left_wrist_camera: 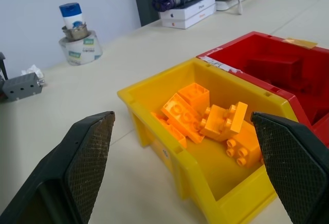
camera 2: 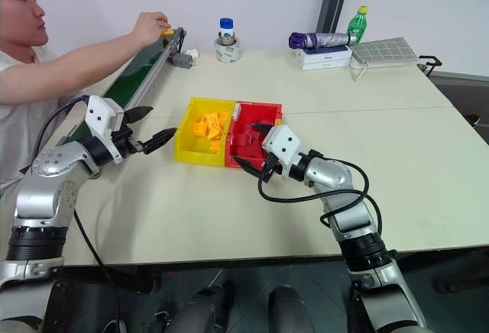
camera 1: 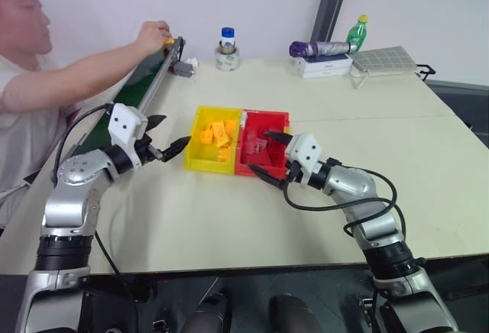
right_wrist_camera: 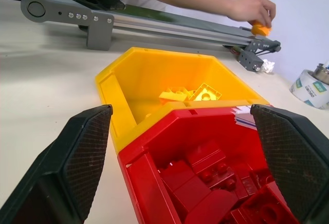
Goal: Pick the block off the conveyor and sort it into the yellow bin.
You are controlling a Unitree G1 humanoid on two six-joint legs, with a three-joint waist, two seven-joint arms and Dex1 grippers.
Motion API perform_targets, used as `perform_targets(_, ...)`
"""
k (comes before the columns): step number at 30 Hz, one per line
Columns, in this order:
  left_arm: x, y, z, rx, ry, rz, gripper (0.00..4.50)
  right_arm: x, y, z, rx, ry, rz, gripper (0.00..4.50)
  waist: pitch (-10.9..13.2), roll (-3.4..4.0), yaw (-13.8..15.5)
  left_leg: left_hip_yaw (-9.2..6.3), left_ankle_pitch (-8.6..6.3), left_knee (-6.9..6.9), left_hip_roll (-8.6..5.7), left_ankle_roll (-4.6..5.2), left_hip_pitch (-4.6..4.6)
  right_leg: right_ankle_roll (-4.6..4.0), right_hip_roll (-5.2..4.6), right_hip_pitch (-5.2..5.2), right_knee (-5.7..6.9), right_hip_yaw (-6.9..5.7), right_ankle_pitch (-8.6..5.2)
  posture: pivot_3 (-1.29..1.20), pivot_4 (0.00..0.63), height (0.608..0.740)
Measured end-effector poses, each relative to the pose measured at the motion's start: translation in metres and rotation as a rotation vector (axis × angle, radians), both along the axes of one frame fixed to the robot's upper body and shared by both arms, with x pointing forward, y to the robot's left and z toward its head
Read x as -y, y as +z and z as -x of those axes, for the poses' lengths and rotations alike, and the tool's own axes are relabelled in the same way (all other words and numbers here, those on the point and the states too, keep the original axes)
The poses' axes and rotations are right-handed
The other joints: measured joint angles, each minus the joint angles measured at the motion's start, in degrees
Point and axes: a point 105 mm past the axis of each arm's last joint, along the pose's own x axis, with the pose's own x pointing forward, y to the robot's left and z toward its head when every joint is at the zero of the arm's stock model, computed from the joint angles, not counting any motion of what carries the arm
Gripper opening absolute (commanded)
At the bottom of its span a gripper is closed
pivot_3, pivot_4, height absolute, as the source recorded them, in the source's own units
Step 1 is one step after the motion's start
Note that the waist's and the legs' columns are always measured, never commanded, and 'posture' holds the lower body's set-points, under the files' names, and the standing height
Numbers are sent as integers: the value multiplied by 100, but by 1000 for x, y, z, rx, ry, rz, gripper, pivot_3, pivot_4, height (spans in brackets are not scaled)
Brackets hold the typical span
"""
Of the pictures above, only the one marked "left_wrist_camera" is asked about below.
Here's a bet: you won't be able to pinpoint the yellow plastic bin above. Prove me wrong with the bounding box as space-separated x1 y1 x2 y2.
117 57 300 224

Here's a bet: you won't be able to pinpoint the white iPhone box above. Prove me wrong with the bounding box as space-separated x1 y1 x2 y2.
159 0 216 21
161 7 216 30

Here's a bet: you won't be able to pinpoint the red plastic bin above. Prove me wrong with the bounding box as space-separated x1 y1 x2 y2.
196 31 329 148

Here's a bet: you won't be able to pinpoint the grey metal block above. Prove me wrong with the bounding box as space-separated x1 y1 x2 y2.
2 72 46 102

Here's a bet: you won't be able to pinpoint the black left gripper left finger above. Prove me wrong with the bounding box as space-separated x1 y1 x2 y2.
0 110 116 224

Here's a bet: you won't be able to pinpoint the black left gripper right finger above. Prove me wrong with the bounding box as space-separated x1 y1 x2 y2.
250 110 329 224

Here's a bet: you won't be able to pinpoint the yellow building brick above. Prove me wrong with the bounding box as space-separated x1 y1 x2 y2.
226 120 265 169
177 83 211 110
151 111 188 149
161 92 206 144
199 101 248 142

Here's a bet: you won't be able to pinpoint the black stand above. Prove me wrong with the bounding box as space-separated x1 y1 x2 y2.
0 52 8 99

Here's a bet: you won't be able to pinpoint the red building brick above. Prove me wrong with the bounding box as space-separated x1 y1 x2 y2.
243 53 304 87

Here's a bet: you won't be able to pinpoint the white tape roll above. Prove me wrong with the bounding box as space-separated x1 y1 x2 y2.
58 29 104 66

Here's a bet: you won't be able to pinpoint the metal ring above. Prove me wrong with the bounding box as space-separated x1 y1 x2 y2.
61 22 88 41

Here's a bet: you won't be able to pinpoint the crumpled white tissue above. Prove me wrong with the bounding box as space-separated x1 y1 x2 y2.
20 64 45 79

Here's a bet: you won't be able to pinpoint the white bottle with blue cap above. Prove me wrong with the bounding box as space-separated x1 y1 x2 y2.
59 2 84 31

